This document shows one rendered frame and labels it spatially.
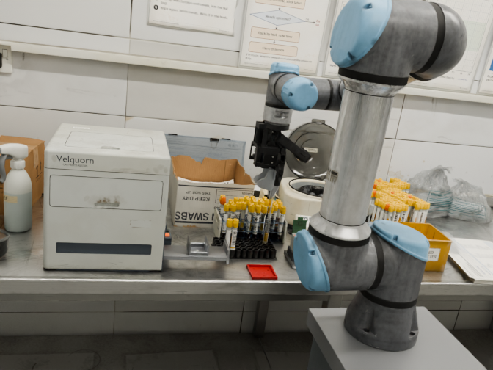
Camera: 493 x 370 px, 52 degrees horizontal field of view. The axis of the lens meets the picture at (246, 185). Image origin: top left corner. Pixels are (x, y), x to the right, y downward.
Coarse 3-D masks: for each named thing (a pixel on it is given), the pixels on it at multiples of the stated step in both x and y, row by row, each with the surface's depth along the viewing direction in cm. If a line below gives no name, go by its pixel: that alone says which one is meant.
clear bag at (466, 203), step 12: (456, 180) 200; (456, 192) 197; (468, 192) 197; (480, 192) 197; (456, 204) 196; (468, 204) 194; (480, 204) 194; (456, 216) 196; (468, 216) 195; (480, 216) 195
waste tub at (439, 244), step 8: (408, 224) 155; (416, 224) 155; (424, 224) 156; (424, 232) 157; (432, 232) 154; (440, 232) 150; (432, 240) 143; (440, 240) 144; (448, 240) 146; (432, 248) 144; (440, 248) 144; (448, 248) 145; (432, 256) 145; (440, 256) 145; (432, 264) 146; (440, 264) 146
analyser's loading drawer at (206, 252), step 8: (224, 240) 134; (168, 248) 130; (176, 248) 130; (184, 248) 131; (192, 248) 132; (200, 248) 132; (208, 248) 128; (216, 248) 134; (224, 248) 133; (168, 256) 126; (176, 256) 126; (184, 256) 127; (192, 256) 127; (200, 256) 128; (208, 256) 128; (216, 256) 129; (224, 256) 130
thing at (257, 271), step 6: (246, 264) 134; (252, 264) 134; (258, 264) 135; (264, 264) 135; (252, 270) 132; (258, 270) 133; (264, 270) 133; (270, 270) 134; (252, 276) 128; (258, 276) 128; (264, 276) 129; (270, 276) 129; (276, 276) 130
